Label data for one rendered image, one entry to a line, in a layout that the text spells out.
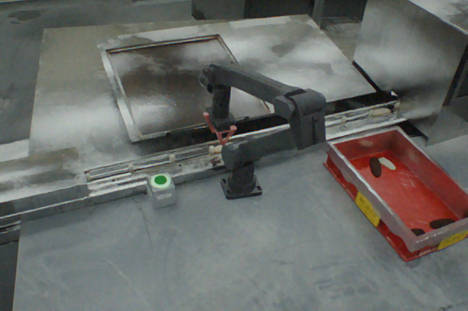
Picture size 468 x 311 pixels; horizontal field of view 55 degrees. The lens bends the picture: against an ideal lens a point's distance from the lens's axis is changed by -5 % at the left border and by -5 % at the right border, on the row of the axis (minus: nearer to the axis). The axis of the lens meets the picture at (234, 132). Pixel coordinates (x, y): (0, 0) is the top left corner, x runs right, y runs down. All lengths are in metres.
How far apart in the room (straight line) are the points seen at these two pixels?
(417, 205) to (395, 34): 0.70
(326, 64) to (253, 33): 0.36
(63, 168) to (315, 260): 0.78
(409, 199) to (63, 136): 1.22
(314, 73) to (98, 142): 0.93
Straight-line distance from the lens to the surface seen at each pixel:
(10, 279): 1.65
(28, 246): 1.40
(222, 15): 3.75
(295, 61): 2.05
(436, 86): 1.84
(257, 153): 1.32
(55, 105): 1.92
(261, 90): 1.22
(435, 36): 1.82
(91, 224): 1.42
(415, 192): 1.69
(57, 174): 1.44
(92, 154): 1.65
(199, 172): 1.51
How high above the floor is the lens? 1.86
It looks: 37 degrees down
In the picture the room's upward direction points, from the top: 6 degrees clockwise
